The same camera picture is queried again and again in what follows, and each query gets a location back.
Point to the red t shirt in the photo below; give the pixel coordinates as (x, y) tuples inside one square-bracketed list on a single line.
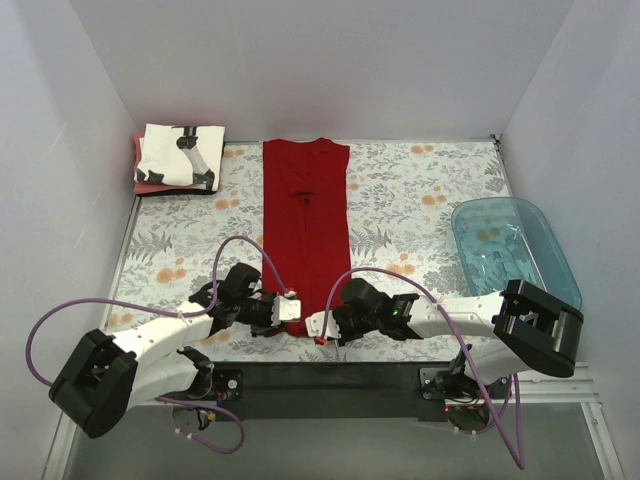
[(145, 189), (305, 228)]

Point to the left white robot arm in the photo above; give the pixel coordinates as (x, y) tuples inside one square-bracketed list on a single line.
[(106, 375)]

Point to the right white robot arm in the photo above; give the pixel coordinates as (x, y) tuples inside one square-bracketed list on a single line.
[(523, 328)]

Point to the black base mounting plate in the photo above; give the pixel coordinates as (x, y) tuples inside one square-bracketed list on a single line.
[(340, 390)]

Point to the floral patterned table mat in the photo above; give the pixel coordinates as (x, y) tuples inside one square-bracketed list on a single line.
[(400, 196)]

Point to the teal plastic bin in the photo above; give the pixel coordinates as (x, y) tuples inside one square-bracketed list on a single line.
[(500, 239)]

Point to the white printed folded t shirt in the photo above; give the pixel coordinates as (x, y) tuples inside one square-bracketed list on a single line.
[(182, 156)]

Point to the red folded t shirt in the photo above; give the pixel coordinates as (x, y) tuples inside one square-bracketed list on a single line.
[(145, 189)]

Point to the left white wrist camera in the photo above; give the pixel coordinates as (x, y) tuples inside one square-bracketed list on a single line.
[(285, 310)]

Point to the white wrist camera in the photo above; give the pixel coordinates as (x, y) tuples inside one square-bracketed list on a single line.
[(285, 310), (315, 323)]

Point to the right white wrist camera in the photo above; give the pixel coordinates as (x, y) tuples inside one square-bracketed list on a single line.
[(315, 323)]

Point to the aluminium frame rail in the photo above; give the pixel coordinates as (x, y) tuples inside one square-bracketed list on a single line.
[(562, 441)]

